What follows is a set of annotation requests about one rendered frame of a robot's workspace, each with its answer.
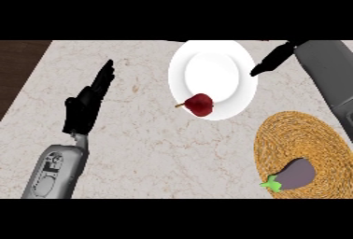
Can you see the round woven straw placemat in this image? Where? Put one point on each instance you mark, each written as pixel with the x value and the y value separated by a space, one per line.
pixel 303 149

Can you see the purple eggplant with green stem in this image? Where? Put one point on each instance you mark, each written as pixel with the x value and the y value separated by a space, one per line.
pixel 296 175

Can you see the white round plate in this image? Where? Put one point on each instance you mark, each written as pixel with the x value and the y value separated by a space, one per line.
pixel 211 77

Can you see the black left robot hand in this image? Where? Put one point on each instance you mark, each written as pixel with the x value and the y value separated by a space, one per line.
pixel 87 104

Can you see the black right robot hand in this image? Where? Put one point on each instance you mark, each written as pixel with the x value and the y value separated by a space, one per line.
pixel 272 60

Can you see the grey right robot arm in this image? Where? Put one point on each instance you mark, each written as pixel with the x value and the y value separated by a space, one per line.
pixel 328 77

